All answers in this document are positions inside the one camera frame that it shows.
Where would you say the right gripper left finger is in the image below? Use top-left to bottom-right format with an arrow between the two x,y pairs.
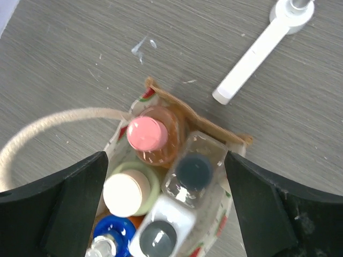
1,152 -> 108,257

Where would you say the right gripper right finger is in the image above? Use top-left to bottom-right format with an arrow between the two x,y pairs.
225,152 -> 342,257

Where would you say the clear bottle dark cap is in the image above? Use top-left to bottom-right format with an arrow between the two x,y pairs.
162,131 -> 228,209

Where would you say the pink cap orange bottle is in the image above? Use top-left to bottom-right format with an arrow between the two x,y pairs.
126,105 -> 188,169

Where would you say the blue spray bottle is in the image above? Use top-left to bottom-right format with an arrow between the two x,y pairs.
85,215 -> 136,257

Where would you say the cream cap green bottle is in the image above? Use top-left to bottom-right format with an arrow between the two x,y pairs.
103,161 -> 165,217

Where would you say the white bottle grey cap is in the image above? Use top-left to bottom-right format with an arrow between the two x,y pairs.
129,194 -> 197,257

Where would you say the metal clothes rack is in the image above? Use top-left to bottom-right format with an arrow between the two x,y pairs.
212,0 -> 315,105

